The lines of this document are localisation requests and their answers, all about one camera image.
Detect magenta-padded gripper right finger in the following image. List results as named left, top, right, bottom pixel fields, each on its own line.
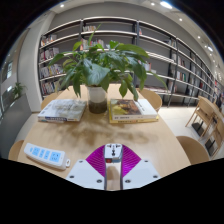
left=121, top=145, right=162, bottom=191

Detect round ceiling lights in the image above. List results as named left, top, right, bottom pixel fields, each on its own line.
left=58, top=0, right=216, bottom=53

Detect white power strip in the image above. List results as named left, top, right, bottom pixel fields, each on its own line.
left=23, top=142, right=72, bottom=171

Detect green plant in white pot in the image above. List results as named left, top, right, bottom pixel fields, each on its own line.
left=48, top=24, right=168, bottom=114

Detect yellow cover book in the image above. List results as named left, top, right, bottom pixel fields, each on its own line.
left=108, top=98, right=160, bottom=124

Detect small potted green plant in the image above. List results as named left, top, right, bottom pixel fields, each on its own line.
left=11, top=82, right=27, bottom=100

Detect grey shelf unit with books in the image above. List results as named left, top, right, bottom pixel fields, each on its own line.
left=38, top=15, right=224, bottom=108

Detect small white charger block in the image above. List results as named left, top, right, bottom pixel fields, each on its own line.
left=103, top=143, right=124, bottom=191

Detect white and blue book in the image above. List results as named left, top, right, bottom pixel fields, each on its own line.
left=37, top=98, right=88, bottom=123

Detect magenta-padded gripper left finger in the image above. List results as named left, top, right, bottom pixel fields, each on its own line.
left=65, top=144, right=107, bottom=191

